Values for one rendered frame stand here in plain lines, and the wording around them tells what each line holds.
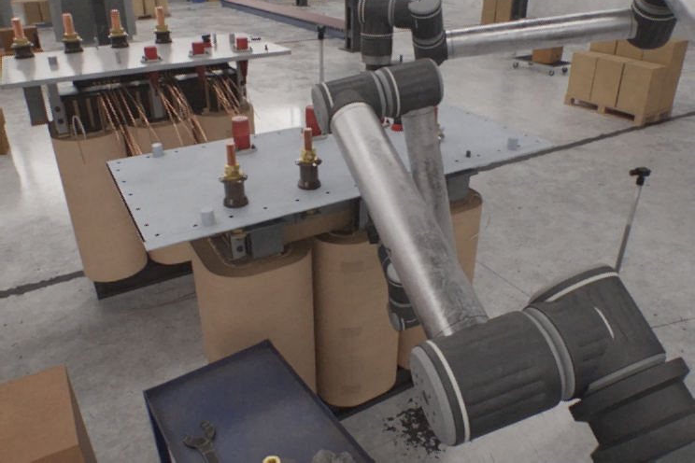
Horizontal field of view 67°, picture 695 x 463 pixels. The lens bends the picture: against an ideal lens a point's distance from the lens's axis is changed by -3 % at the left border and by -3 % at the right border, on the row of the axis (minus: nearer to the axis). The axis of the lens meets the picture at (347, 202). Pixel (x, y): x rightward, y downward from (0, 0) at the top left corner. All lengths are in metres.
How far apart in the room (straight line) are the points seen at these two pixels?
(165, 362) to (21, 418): 1.54
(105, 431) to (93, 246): 1.15
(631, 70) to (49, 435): 7.39
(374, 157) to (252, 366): 0.87
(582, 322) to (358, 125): 0.72
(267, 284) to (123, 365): 1.56
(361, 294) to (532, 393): 1.28
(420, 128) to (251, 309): 0.90
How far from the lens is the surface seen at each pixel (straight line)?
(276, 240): 1.94
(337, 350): 2.40
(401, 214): 1.23
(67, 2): 13.62
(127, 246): 3.62
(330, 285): 2.20
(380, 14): 1.81
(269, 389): 1.79
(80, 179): 3.41
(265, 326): 2.08
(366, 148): 1.36
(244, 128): 2.19
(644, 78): 7.84
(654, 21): 1.97
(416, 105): 1.60
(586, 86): 8.29
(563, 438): 2.97
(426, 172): 1.66
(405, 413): 2.90
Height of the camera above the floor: 2.14
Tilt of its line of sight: 26 degrees down
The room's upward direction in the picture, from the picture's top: straight up
